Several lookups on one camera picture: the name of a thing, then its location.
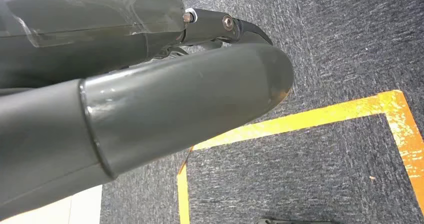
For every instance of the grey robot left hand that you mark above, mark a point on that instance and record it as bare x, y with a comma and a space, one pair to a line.
149, 110

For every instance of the white panel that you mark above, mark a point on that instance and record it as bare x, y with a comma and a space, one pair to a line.
79, 207

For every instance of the dark flat object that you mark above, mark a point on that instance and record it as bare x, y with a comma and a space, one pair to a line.
291, 222

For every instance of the yellow floor tape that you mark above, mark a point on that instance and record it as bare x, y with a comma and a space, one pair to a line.
298, 120

